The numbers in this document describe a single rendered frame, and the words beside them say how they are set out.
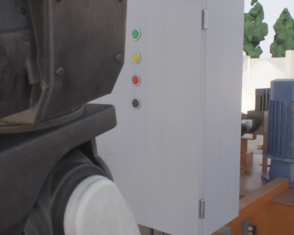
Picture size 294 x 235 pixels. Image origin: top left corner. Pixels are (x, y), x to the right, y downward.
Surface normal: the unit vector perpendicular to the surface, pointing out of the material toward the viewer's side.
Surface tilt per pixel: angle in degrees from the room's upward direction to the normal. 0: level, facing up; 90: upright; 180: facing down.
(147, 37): 90
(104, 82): 122
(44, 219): 86
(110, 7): 100
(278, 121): 90
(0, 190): 90
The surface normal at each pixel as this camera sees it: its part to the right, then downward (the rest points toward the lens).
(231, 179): 0.78, 0.07
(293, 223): -0.57, 0.09
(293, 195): 0.00, -0.99
